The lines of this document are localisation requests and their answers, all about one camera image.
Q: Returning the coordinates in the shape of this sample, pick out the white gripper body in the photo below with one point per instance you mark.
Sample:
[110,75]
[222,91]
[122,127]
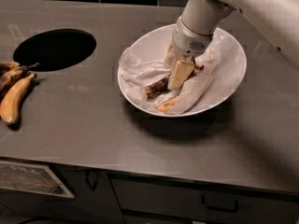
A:
[188,43]

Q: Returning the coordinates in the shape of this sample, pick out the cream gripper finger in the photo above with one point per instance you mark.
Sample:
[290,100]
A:
[179,74]
[170,58]

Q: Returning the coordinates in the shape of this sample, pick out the blackened banana peel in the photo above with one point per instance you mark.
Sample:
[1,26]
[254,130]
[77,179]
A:
[161,86]

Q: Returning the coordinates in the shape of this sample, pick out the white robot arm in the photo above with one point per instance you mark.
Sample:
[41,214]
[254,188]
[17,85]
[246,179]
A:
[276,20]

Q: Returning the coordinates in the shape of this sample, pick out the white ceramic bowl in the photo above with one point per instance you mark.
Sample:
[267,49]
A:
[224,75]

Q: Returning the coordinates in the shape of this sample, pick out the yellow banana piece under napkin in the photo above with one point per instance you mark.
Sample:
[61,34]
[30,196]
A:
[167,105]

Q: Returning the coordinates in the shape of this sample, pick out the brown spotted banana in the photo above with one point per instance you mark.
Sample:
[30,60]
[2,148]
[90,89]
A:
[8,79]

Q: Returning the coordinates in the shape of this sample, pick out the dark overripe banana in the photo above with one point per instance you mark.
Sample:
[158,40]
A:
[6,66]

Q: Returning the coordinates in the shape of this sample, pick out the yellow ripe banana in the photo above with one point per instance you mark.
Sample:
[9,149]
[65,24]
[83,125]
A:
[10,104]

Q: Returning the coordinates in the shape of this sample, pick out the white crumpled paper napkin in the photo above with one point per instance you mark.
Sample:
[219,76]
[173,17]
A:
[140,72]

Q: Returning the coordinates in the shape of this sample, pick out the round black countertop hole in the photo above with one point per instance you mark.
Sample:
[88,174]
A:
[55,50]

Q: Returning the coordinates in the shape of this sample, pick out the framed label sign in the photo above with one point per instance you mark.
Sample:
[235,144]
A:
[33,178]

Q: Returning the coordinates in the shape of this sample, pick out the black drawer handle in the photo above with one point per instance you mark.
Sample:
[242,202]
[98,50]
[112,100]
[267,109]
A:
[220,204]

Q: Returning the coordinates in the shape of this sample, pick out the black cabinet door handle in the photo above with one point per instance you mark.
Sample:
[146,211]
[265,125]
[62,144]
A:
[91,180]

